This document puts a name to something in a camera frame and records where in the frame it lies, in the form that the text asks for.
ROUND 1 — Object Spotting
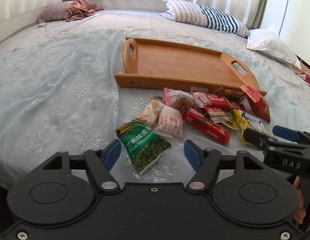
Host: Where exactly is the yellow Amerie wafer packet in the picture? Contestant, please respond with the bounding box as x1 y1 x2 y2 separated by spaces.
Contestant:
233 109 267 147

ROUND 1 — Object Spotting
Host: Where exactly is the dark red chocolate bar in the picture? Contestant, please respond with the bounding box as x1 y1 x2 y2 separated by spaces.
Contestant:
182 112 230 144

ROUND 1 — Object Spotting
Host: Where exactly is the red nut snack packet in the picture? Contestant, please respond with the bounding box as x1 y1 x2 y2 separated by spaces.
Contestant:
241 85 271 124

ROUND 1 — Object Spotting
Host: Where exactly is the gold foil snack packet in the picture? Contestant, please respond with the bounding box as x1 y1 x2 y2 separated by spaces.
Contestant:
212 116 239 131

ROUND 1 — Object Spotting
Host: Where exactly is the green wasabi peas packet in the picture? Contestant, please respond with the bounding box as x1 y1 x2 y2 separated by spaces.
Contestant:
116 121 171 174

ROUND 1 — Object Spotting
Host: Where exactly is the brown peanut bar packet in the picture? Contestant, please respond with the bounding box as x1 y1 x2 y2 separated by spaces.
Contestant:
213 87 246 103

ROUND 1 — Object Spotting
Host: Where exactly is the small red Biscoff packet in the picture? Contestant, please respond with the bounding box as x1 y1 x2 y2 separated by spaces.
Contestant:
203 106 226 119

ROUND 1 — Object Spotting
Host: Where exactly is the white red-print candy packet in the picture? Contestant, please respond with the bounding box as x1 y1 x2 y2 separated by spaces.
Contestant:
155 106 184 140

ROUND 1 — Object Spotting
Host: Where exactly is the red Biscoff biscuit packet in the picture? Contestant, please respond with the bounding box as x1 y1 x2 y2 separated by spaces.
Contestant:
193 92 236 110

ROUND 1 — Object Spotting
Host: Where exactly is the pink-edged brown cake packet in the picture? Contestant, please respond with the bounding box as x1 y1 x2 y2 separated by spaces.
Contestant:
164 87 196 114

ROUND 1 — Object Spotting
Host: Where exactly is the beige biscuit packet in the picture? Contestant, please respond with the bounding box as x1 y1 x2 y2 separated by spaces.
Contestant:
137 96 165 128

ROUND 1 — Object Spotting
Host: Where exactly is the person's right hand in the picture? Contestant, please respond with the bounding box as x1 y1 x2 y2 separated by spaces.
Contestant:
294 176 306 224

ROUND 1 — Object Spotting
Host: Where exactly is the small red toy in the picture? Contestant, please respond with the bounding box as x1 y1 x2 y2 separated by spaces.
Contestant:
299 72 310 85

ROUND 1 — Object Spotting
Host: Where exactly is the pale blue snowflake bedspread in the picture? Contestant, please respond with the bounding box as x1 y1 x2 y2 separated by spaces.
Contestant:
0 10 310 187

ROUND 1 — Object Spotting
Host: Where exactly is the white pillow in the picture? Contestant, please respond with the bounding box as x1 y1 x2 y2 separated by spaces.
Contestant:
247 24 302 70

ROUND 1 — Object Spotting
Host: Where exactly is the wooden serving tray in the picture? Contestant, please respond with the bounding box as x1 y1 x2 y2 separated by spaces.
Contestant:
114 37 267 95

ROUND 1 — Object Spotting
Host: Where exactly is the small metallic object on bed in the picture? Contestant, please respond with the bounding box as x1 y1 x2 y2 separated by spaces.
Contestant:
33 22 47 29

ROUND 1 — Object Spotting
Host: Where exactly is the striped pillow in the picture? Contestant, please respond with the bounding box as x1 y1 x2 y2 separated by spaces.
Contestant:
160 0 249 38

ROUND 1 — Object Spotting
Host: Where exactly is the pink crumpled blanket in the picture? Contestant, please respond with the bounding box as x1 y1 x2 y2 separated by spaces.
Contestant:
65 0 104 22

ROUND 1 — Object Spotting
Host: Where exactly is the purple pillow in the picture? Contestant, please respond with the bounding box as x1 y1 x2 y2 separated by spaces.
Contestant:
37 1 71 23

